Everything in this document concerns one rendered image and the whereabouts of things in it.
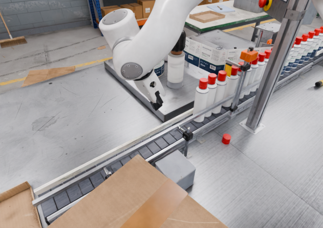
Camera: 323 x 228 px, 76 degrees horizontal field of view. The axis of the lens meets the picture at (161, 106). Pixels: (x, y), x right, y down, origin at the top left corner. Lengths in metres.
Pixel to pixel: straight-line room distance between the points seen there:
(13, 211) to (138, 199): 0.52
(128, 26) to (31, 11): 4.61
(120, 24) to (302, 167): 0.82
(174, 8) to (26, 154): 0.81
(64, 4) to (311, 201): 4.91
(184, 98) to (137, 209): 0.72
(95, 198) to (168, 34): 0.35
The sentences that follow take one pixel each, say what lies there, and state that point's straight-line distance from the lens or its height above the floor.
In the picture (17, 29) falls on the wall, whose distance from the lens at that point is 5.14.
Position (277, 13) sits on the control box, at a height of 1.31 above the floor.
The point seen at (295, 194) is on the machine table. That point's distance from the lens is 0.89.
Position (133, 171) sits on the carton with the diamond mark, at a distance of 0.46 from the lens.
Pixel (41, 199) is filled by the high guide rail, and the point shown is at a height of 0.96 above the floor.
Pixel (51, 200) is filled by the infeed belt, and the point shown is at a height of 0.88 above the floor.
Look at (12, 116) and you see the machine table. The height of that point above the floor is 0.83.
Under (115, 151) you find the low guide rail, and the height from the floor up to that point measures 0.91.
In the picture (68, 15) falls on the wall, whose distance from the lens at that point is 5.13.
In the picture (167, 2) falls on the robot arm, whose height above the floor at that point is 1.41.
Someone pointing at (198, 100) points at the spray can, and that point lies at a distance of 0.84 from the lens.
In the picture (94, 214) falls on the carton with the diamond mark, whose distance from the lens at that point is 0.44.
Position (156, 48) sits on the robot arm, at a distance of 0.43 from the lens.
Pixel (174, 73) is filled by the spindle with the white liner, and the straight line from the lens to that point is 1.07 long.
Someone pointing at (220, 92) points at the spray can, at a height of 1.00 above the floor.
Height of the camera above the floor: 1.50
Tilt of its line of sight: 39 degrees down
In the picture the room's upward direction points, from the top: straight up
